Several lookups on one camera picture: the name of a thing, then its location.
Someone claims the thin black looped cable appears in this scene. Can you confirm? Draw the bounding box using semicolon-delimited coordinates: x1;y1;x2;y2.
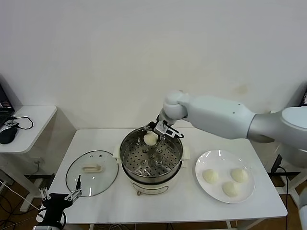
11;115;34;131

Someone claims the black computer mouse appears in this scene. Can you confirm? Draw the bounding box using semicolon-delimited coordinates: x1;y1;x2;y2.
0;126;19;145

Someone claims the cream electric cooker base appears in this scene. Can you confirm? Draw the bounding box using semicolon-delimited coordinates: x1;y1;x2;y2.
112;143;191;196

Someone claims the white steamed baozi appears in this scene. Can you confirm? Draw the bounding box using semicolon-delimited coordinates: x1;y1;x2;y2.
202;169;219;184
230;168;249;183
143;133;159;146
222;181;241;198

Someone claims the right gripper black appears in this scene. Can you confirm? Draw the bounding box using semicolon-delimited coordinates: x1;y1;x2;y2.
140;114;175;145

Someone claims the stainless steel steamer basket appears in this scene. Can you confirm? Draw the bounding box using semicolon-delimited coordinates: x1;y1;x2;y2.
119;126;184;178

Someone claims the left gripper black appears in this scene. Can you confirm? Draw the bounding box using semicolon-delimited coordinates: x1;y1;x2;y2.
39;174;83;222

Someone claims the white side table labelled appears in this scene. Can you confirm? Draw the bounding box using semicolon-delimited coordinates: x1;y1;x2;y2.
270;109;305;208

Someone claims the black laptop dark screen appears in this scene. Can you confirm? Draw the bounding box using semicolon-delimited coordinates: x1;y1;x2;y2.
299;83;307;108

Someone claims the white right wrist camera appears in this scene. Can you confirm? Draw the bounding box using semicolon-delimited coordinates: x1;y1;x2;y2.
154;122;176;138

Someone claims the white round plate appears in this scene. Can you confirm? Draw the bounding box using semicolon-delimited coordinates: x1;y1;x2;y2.
194;149;256;204

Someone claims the glass lid cream handle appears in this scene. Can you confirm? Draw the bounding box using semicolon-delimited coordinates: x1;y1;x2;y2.
65;150;120;198

